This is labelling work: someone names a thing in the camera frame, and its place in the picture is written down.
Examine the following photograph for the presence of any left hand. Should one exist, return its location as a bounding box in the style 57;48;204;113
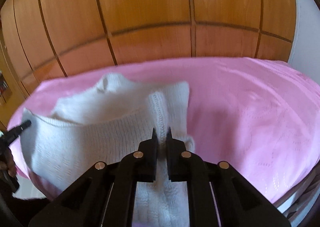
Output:
0;148;17;178

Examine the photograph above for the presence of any cluttered wooden shelf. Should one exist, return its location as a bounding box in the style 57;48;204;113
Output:
0;71;12;106

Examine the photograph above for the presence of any wooden panelled wardrobe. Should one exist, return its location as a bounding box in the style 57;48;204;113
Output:
1;0;297;125

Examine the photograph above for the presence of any white knitted sweater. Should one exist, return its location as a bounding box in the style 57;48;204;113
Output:
20;73;195;226

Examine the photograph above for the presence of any pink bed cover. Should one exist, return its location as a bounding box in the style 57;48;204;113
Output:
7;56;320;227

